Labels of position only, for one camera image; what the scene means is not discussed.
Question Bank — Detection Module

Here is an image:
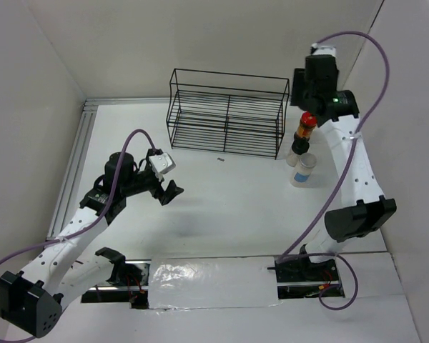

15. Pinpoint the black cap spice bottle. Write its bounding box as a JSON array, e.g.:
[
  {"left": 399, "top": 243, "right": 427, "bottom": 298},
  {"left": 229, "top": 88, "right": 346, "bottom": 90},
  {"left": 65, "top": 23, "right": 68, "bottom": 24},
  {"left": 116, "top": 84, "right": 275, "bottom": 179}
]
[{"left": 286, "top": 137, "right": 310, "bottom": 167}]

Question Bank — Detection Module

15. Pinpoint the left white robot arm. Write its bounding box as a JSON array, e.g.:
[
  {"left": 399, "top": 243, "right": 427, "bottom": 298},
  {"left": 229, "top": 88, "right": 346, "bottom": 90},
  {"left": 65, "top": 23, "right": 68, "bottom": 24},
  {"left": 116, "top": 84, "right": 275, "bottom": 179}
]
[{"left": 0, "top": 149, "right": 184, "bottom": 338}]

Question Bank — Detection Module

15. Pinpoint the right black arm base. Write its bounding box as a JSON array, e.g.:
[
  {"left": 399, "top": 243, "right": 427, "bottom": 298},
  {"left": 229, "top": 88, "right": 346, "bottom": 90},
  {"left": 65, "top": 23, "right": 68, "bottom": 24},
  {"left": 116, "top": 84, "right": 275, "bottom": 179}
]
[{"left": 267, "top": 257, "right": 345, "bottom": 299}]

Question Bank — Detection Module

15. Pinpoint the aluminium extrusion frame rail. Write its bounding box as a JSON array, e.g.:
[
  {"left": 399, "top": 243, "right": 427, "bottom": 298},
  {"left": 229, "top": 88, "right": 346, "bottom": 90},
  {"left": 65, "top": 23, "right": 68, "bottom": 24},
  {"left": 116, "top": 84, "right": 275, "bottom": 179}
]
[{"left": 39, "top": 96, "right": 339, "bottom": 260}]

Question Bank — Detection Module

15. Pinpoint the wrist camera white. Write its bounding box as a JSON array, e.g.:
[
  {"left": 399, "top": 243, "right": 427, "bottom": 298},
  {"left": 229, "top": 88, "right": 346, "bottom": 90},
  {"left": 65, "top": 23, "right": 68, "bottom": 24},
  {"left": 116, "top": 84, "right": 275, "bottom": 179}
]
[
  {"left": 148, "top": 152, "right": 176, "bottom": 177},
  {"left": 310, "top": 43, "right": 337, "bottom": 58}
]

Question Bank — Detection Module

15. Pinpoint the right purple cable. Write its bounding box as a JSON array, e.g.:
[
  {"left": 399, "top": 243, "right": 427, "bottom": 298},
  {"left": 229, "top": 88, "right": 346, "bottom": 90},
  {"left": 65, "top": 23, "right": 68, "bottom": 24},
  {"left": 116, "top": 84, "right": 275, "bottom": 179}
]
[{"left": 273, "top": 31, "right": 390, "bottom": 310}]

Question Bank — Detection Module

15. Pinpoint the purple cable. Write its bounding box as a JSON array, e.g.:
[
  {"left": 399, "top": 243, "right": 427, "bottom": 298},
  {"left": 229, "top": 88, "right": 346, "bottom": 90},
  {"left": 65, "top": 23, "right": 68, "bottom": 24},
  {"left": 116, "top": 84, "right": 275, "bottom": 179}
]
[
  {"left": 273, "top": 31, "right": 390, "bottom": 310},
  {"left": 0, "top": 129, "right": 164, "bottom": 342}
]

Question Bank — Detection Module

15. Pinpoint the red lid sauce jar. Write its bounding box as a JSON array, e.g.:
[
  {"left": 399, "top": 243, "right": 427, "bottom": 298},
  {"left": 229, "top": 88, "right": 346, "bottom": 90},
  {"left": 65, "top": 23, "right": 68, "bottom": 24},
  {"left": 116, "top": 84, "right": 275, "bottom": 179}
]
[{"left": 294, "top": 111, "right": 317, "bottom": 141}]

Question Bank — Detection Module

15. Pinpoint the black wire rack shelf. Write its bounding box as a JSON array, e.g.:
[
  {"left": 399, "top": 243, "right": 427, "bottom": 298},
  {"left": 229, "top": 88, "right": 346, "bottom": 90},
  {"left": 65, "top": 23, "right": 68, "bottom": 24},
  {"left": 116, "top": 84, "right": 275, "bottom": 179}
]
[{"left": 166, "top": 68, "right": 290, "bottom": 159}]

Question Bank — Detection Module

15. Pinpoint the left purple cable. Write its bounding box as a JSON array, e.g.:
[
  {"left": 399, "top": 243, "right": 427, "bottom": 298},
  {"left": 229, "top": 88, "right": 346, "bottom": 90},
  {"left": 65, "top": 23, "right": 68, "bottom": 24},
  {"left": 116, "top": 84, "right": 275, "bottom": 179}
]
[{"left": 0, "top": 129, "right": 164, "bottom": 342}]

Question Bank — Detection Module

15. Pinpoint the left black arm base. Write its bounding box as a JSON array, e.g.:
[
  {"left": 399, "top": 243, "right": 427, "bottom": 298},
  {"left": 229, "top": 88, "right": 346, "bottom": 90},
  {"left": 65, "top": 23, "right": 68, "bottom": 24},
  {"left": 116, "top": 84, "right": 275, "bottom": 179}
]
[{"left": 81, "top": 247, "right": 150, "bottom": 309}]

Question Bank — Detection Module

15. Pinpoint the silver lid blue label jar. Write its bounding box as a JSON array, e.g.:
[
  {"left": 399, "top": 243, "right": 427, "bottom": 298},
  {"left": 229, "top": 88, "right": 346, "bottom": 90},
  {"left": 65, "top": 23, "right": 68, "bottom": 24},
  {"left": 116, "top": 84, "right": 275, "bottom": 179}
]
[{"left": 290, "top": 153, "right": 317, "bottom": 187}]

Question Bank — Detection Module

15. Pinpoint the reflective foil sheet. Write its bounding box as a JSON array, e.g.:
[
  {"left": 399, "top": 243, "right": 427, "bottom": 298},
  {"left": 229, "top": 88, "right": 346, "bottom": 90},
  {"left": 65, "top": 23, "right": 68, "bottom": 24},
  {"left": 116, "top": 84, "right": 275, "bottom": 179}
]
[{"left": 148, "top": 257, "right": 279, "bottom": 309}]

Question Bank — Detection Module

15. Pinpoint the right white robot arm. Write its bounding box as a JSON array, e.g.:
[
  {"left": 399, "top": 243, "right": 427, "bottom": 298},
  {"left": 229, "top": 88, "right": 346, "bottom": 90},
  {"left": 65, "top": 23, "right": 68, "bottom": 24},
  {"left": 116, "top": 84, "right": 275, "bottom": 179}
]
[{"left": 279, "top": 53, "right": 397, "bottom": 280}]

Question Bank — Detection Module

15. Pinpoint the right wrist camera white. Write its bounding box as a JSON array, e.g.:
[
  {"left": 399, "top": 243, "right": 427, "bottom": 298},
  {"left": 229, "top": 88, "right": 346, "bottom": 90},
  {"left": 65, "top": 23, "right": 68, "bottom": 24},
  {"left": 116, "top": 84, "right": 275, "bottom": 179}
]
[{"left": 310, "top": 43, "right": 337, "bottom": 58}]

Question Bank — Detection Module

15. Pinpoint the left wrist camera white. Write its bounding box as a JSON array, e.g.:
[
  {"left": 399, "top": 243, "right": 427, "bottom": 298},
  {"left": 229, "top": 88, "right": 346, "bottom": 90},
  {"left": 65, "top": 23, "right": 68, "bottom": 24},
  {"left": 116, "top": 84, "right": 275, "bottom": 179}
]
[{"left": 148, "top": 152, "right": 176, "bottom": 177}]

